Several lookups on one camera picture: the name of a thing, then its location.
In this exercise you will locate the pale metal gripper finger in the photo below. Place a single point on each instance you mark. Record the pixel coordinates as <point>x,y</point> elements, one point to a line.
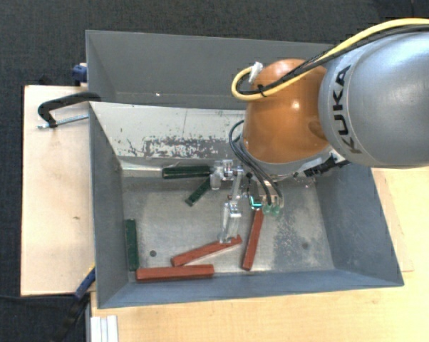
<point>228,226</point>
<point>216,180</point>

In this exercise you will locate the dark green flat block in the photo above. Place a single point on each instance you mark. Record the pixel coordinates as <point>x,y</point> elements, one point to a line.
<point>186,172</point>
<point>131,244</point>
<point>197,192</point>

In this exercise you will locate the red-brown flat block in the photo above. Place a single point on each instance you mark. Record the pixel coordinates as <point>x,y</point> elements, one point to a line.
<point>174,273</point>
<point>200,252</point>
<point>253,241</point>

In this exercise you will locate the grey metal bin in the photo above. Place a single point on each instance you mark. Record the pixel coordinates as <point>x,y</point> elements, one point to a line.
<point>207,66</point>

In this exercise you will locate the pale wood board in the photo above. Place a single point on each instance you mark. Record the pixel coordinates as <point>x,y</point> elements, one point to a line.
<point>54,198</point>

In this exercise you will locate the black cylinder on white bracket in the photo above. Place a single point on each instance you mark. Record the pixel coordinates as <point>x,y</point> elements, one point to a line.
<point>319,169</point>

